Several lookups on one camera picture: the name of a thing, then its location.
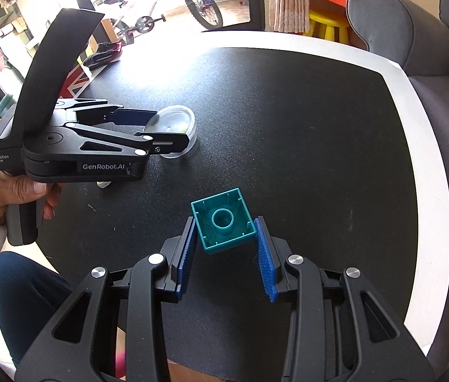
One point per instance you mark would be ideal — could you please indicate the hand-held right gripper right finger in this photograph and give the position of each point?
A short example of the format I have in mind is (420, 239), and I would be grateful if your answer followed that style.
(266, 262)

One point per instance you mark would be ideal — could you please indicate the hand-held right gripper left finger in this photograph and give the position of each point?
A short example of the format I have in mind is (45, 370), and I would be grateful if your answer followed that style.
(184, 254)

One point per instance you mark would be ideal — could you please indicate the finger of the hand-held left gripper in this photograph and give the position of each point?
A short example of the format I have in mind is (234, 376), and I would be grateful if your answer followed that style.
(129, 140)
(133, 116)

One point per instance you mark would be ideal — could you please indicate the clear round lidded container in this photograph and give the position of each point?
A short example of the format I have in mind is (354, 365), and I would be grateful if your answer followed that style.
(176, 121)

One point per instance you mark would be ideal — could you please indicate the teal building block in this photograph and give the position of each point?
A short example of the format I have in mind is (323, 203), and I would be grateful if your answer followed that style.
(224, 223)

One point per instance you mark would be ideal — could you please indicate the person's left hand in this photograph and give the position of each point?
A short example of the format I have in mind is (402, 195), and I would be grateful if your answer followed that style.
(9, 191)

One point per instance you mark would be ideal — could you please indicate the flag print tissue box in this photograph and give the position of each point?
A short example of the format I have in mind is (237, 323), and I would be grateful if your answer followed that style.
(75, 82)

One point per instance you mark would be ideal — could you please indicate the teal canister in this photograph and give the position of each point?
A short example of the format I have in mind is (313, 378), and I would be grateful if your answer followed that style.
(6, 107)

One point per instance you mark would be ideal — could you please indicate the small clear plastic piece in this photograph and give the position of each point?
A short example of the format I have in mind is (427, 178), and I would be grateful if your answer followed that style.
(104, 185)

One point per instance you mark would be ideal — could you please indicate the black and red gloves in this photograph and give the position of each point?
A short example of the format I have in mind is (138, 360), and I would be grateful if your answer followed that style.
(103, 55)

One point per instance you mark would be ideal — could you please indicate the white bicycle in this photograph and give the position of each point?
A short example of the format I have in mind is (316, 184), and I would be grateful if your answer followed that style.
(160, 4)

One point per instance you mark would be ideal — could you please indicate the black table mat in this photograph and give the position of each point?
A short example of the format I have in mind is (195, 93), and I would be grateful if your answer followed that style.
(288, 135)

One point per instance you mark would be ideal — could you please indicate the person's left leg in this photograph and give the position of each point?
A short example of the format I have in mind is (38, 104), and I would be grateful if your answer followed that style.
(29, 286)

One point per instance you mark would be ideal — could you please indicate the yellow stool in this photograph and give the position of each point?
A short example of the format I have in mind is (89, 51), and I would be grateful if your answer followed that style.
(327, 26)

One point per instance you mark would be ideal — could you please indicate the grey sofa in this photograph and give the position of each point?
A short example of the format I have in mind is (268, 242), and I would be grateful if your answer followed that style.
(427, 67)

